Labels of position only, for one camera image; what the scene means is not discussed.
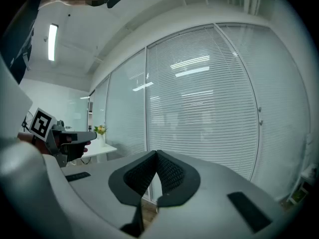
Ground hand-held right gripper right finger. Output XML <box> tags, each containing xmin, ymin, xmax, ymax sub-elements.
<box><xmin>144</xmin><ymin>149</ymin><xmax>287</xmax><ymax>239</ymax></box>

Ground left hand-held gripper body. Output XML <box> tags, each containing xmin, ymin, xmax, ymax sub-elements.
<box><xmin>29</xmin><ymin>108</ymin><xmax>69</xmax><ymax>168</ymax></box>

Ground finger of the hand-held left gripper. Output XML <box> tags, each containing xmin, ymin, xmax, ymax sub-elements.
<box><xmin>61</xmin><ymin>130</ymin><xmax>98</xmax><ymax>142</ymax></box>

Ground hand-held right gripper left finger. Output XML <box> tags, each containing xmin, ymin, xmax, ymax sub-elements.
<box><xmin>62</xmin><ymin>150</ymin><xmax>158</xmax><ymax>239</ymax></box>

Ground person's left forearm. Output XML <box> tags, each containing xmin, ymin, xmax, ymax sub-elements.
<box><xmin>17</xmin><ymin>132</ymin><xmax>38</xmax><ymax>146</ymax></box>

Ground person's left hand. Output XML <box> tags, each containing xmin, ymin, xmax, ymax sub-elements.
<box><xmin>81</xmin><ymin>140</ymin><xmax>92</xmax><ymax>154</ymax></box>

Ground black standing fan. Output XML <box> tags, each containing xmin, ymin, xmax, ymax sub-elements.
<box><xmin>21</xmin><ymin>110</ymin><xmax>34</xmax><ymax>134</ymax></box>

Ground vase with yellow flowers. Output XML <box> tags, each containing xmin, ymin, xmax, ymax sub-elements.
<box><xmin>93</xmin><ymin>124</ymin><xmax>108</xmax><ymax>148</ymax></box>

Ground white desk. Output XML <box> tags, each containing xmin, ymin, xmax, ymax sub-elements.
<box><xmin>81</xmin><ymin>143</ymin><xmax>118</xmax><ymax>160</ymax></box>

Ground person's black shirt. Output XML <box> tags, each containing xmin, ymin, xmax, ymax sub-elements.
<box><xmin>0</xmin><ymin>7</ymin><xmax>37</xmax><ymax>84</ymax></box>

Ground long ceiling light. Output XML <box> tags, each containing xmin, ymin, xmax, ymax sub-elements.
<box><xmin>47</xmin><ymin>23</ymin><xmax>59</xmax><ymax>62</ymax></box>

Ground white window blinds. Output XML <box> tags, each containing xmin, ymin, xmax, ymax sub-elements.
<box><xmin>216</xmin><ymin>22</ymin><xmax>312</xmax><ymax>200</ymax></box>
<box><xmin>146</xmin><ymin>24</ymin><xmax>259</xmax><ymax>181</ymax></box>

